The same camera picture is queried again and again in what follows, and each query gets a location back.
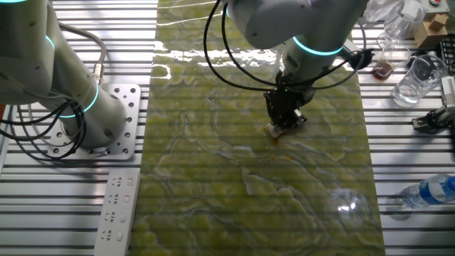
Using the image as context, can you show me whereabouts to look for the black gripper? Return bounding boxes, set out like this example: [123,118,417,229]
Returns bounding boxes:
[263,87,316,131]

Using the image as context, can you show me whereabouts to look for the white sponge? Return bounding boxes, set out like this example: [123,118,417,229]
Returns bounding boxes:
[263,123,287,139]

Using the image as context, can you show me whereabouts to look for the green marble pattern mat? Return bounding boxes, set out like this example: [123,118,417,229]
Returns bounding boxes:
[129,0,387,256]

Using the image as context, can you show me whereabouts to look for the small glass with brown liquid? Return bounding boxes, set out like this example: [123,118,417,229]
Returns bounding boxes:
[370,42,412,81]

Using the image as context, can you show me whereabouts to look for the large clear glass beaker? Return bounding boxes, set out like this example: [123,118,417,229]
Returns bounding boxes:
[392,54,449,108]

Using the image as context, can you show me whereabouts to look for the clear plastic bag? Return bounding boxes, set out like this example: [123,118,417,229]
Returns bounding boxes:
[364,0,395,24]

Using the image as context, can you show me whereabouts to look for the tall clear glass beaker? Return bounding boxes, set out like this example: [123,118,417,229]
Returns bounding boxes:
[382,0,427,41]

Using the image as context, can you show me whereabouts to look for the brown cardboard box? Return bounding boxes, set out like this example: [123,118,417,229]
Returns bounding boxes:
[413,13,450,49]

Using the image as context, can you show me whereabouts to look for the water bottle with blue cap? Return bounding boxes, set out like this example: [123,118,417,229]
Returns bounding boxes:
[400,173,455,211]

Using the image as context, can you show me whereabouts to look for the black keyboard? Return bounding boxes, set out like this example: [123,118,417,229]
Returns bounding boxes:
[439,35,455,75]

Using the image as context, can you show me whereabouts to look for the grey box with red button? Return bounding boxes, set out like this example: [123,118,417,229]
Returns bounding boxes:
[421,0,451,15]

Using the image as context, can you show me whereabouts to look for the white power strip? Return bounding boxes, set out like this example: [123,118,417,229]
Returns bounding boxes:
[93,169,141,256]

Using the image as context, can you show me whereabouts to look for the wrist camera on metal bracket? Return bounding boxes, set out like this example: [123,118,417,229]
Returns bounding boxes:
[342,38,375,71]

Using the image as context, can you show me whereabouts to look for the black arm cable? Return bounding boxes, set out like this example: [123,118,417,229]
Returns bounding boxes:
[202,0,369,92]

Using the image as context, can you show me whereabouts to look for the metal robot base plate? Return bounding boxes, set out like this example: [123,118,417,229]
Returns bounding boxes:
[48,83,142,160]

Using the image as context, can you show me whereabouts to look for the grey cable with metal plug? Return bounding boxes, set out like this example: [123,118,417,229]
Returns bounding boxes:
[58,21,107,86]

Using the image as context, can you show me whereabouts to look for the black looped cable bundle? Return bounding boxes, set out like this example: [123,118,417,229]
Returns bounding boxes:
[0,100,89,161]

